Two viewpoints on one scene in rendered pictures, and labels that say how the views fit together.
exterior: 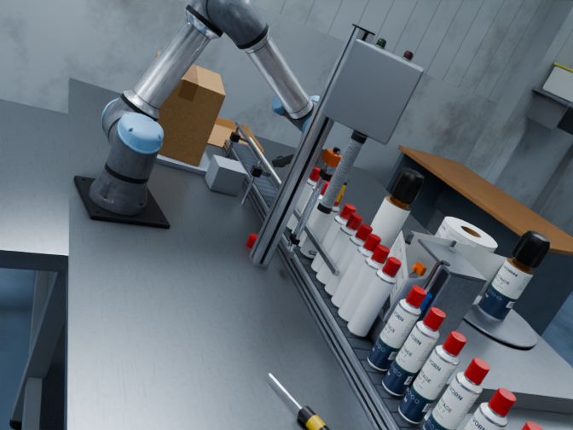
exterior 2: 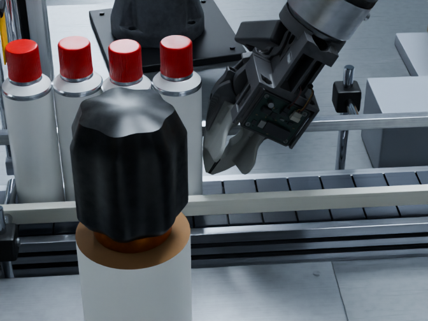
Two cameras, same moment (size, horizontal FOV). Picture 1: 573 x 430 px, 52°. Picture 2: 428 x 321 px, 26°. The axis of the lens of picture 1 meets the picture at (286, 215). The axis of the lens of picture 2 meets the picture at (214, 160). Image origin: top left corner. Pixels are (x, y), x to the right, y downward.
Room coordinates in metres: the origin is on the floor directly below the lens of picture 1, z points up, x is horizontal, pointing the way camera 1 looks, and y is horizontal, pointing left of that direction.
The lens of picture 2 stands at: (2.06, -0.78, 1.51)
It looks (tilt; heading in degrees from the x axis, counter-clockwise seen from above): 34 degrees down; 114
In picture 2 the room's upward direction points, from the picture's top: straight up
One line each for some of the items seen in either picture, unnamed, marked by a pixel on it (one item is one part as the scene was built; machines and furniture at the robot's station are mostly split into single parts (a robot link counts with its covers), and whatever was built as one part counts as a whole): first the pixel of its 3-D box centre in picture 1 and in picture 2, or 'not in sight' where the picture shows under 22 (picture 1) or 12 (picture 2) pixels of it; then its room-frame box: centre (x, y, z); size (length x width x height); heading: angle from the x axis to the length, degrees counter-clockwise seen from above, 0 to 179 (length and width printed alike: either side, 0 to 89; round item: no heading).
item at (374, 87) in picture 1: (373, 91); not in sight; (1.45, -0.07, 1.38); 0.17 x 0.10 x 0.19; 83
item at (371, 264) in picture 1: (364, 283); not in sight; (1.30, -0.24, 0.98); 0.05 x 0.05 x 0.20
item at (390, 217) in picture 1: (392, 213); (135, 268); (1.78, -0.30, 1.03); 0.09 x 0.09 x 0.30
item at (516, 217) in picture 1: (466, 241); not in sight; (4.22, -1.29, 0.38); 1.42 x 0.73 x 0.76; 39
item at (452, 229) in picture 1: (460, 248); not in sight; (2.01, -0.61, 0.95); 0.20 x 0.20 x 0.14
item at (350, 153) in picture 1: (341, 173); not in sight; (1.39, -0.08, 1.18); 0.04 x 0.04 x 0.21
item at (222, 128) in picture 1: (226, 133); not in sight; (2.46, 0.38, 0.85); 0.30 x 0.26 x 0.04; 28
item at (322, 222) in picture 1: (322, 223); (32, 132); (1.55, -0.10, 0.98); 0.05 x 0.05 x 0.20
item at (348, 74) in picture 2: (257, 183); (348, 136); (1.84, 0.13, 0.91); 0.07 x 0.03 x 0.17; 118
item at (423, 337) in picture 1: (414, 351); not in sight; (1.09, -0.36, 0.98); 0.05 x 0.05 x 0.20
